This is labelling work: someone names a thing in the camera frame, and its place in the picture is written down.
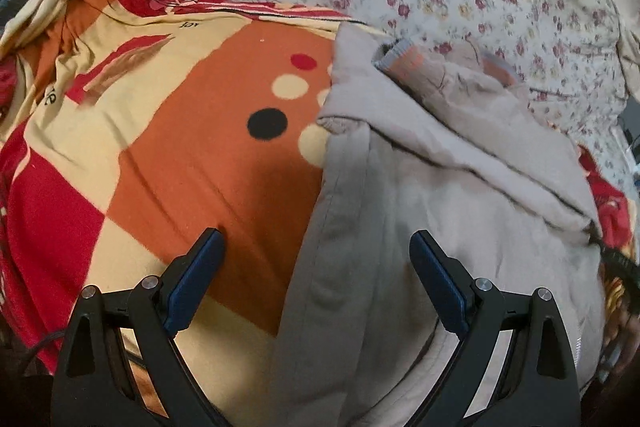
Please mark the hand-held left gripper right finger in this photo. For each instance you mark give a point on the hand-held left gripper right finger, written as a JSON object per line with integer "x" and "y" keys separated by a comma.
{"x": 440, "y": 282}

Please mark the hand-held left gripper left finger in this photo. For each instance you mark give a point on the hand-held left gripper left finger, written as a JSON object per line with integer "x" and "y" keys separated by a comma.
{"x": 192, "y": 287}

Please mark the beige jacket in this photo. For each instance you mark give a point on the beige jacket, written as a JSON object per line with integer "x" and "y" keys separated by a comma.
{"x": 400, "y": 187}

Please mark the orange red printed blanket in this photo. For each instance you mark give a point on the orange red printed blanket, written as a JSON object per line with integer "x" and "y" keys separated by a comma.
{"x": 200, "y": 157}

